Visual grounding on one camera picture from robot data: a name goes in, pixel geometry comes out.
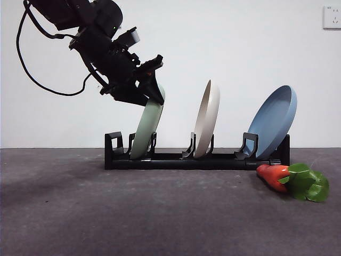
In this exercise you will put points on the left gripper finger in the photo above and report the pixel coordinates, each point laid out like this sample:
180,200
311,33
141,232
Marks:
130,97
154,89

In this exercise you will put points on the green plate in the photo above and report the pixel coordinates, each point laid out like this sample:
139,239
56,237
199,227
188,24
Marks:
145,128

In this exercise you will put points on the orange carrot with green leaves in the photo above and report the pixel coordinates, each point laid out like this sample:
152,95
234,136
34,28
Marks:
274,176

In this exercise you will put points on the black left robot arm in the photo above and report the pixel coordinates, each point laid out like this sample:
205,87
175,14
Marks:
101,53

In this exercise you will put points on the cream plate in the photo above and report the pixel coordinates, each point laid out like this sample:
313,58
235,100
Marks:
206,120

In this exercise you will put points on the black plate rack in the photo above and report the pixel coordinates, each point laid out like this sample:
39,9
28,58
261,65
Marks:
186,164

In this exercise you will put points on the blue plate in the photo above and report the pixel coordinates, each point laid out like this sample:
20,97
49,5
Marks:
269,122

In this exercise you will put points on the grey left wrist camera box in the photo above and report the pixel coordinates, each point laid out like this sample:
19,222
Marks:
129,37

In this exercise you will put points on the white wall socket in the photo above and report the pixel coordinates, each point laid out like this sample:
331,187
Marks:
332,17

